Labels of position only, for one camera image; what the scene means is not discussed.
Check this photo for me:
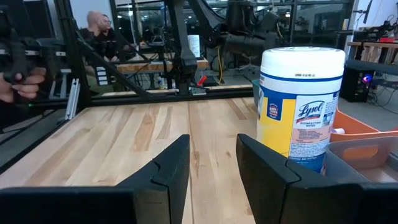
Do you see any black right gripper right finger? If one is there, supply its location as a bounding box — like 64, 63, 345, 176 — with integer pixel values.
235, 133, 365, 224

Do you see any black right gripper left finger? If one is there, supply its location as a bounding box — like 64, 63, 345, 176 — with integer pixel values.
116, 134, 191, 224

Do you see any Lysol disinfecting wipes canister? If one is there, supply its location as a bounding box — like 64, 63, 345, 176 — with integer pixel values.
256, 46, 346, 174

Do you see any dark brown bin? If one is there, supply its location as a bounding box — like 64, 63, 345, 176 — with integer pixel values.
323, 136, 398, 185

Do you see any teal plastic bin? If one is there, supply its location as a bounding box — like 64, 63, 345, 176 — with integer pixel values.
250, 78, 261, 108

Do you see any orange plastic bin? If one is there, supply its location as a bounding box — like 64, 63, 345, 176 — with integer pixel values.
328, 107, 398, 144

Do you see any wooden top workbench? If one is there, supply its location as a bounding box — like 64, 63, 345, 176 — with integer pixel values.
116, 57, 210, 75
346, 40, 398, 63

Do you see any silver aluminium extrusion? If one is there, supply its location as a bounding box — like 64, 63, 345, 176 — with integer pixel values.
64, 77, 81, 121

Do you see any black computer tower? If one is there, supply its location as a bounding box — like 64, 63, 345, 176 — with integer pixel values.
340, 66, 374, 103

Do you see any white paper sign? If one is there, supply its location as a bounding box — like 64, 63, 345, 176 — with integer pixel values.
187, 34, 201, 58

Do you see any black office chair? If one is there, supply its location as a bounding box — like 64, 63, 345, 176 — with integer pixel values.
225, 0, 280, 74

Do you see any person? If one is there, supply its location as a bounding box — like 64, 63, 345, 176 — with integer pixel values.
79, 10, 127, 63

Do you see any person's hand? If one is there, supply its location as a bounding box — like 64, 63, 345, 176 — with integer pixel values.
0, 67, 47, 104

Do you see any black leader arm handle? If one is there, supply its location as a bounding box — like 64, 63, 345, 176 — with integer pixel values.
0, 9, 58, 86

